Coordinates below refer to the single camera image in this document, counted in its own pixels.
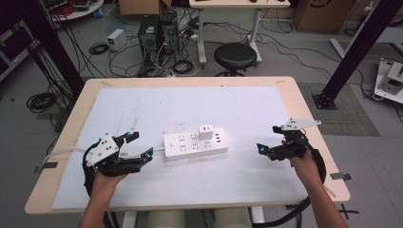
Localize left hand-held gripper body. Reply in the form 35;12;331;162
83;132;144;178

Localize thin wooden stick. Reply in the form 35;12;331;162
323;185;337;199

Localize small coil of black cable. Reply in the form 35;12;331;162
88;42;110;56

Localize large coil of black cable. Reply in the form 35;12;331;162
26;91;58;114

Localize white power strip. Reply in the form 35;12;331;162
163;126;229;162

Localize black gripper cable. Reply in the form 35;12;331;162
251;139;328;228
81;141;116;228

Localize black computer tower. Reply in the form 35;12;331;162
159;10;181;55
138;14;161;55

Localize white background desk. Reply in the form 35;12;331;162
188;0;291;66

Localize black metal stand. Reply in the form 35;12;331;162
9;0;86;95
312;0;403;111

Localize grey metal rack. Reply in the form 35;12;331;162
0;20;40;83

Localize round white table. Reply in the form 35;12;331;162
41;0;105;23

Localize white power supply box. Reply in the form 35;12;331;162
106;28;128;52

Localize large cardboard box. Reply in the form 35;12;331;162
293;0;357;34

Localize person's right hand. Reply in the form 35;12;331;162
281;139;323;188

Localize light blue table mat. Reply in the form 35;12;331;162
51;85;310;211

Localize white power strip cable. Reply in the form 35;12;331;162
42;145;166;166

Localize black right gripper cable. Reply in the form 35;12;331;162
251;139;328;228

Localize white device on floor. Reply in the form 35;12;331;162
374;58;403;105

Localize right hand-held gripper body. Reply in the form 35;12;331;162
267;118;322;162

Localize coil of cable by desk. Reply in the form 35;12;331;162
172;59;195;76

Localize black round stool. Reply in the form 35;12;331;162
213;42;258;78

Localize white charger adapter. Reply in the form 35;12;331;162
198;124;215;142

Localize grey floor mat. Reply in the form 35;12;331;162
297;82;381;138

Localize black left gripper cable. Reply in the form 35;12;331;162
81;141;116;228

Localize black tape piece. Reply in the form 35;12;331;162
330;172;353;181
33;161;59;174

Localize person's left hand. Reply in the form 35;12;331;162
90;170;128;200

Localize black tape cross mark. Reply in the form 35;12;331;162
337;203;361;220

